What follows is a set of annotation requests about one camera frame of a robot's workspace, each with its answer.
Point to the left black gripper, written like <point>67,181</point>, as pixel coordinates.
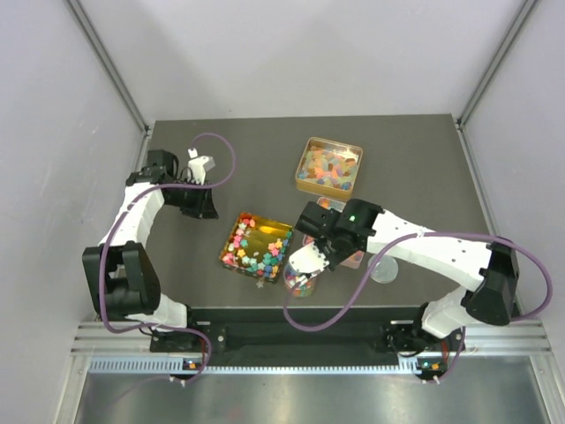
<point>199,203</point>

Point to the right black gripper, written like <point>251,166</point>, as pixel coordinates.
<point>334,261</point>

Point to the clear round jar lid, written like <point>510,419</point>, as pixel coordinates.
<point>385,271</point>

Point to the gold tin of star candies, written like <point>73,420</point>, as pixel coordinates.
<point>257,247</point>

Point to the gold tin of pastel gummies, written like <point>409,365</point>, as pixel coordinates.
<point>328,168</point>

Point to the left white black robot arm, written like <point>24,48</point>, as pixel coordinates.
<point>121,279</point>

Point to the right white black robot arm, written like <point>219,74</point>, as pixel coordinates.
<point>484,268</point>

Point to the pink tin of bright gummies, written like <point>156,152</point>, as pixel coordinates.
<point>354,261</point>

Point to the clear plastic jar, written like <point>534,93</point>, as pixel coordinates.
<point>297,284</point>

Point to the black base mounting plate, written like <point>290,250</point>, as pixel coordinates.
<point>380,337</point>

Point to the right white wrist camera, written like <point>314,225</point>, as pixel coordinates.
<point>308,260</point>

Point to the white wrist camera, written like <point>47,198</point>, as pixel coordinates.
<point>198,166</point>
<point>308,260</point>

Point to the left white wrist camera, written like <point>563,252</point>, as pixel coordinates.
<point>198,166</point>

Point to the aluminium front rail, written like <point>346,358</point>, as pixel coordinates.
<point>137,353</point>

